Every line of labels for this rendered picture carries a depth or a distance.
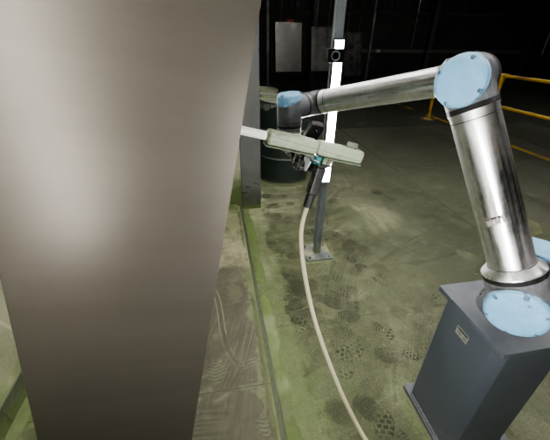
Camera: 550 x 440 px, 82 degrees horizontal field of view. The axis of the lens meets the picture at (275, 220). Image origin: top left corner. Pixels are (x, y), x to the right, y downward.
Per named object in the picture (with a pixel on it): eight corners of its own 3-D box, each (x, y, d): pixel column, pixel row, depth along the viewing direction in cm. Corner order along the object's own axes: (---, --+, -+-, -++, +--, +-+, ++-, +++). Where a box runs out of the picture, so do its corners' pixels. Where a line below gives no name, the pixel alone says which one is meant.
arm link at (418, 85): (511, 45, 84) (307, 88, 129) (502, 45, 76) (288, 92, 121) (507, 92, 88) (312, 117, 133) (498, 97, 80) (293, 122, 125)
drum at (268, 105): (251, 171, 387) (250, 94, 342) (293, 164, 408) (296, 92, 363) (271, 189, 341) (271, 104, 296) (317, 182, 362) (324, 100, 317)
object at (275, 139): (336, 208, 108) (361, 143, 98) (342, 214, 104) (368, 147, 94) (191, 186, 92) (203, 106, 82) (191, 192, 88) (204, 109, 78)
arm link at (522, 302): (564, 309, 88) (504, 37, 76) (560, 349, 77) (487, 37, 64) (499, 305, 100) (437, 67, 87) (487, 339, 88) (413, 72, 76)
